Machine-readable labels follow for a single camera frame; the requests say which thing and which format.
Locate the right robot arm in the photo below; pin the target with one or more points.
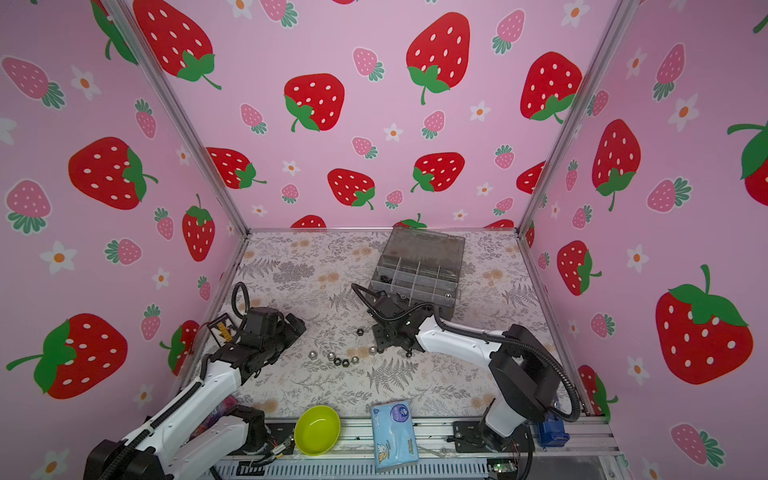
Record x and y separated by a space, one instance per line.
532 383

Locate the small black framed card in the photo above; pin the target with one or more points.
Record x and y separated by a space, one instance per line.
222 330

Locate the blue tissue pack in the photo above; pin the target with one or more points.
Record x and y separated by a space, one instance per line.
394 437

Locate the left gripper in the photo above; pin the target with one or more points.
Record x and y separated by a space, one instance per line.
291 334

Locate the blue tape dispenser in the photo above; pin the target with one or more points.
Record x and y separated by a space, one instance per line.
552 433

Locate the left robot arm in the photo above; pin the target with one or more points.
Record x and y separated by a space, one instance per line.
180 414

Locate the lime green bowl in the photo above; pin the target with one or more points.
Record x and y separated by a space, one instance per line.
317 430

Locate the aluminium front rail frame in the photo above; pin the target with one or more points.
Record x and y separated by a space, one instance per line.
447 448

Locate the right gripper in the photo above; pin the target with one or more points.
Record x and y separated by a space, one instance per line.
391 332

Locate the grey plastic compartment organizer box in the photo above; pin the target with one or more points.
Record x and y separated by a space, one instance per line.
418 266

